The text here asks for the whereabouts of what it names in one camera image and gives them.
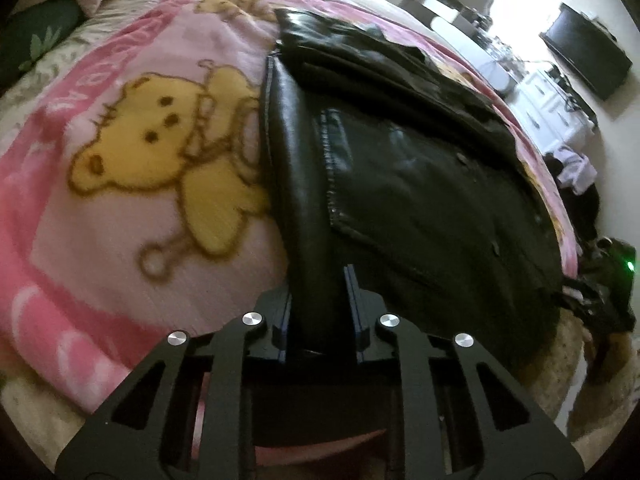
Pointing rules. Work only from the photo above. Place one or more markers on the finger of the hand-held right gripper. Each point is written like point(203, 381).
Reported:
point(580, 296)

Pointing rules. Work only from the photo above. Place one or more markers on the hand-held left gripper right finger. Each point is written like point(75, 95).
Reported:
point(351, 300)

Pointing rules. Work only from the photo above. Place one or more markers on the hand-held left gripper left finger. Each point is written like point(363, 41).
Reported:
point(280, 322)

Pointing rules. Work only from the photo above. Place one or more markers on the black leather jacket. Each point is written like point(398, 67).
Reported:
point(425, 185)

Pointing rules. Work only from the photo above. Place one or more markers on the dark clothes heap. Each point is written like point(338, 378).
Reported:
point(575, 210)

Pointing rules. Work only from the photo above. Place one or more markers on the beige fuzzy blanket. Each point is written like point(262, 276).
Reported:
point(560, 400)

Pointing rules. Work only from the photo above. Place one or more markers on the white garment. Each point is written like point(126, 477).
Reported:
point(577, 170)

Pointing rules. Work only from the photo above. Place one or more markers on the white dresser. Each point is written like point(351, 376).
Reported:
point(555, 110)

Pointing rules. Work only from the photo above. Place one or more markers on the pink bear printed blanket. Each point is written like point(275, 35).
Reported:
point(100, 235)

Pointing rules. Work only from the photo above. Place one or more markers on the black television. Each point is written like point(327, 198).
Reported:
point(585, 50)

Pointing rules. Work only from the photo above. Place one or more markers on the white vanity table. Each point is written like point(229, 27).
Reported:
point(460, 25)

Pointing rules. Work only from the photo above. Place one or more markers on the green floral pillow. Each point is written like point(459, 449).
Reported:
point(40, 35)

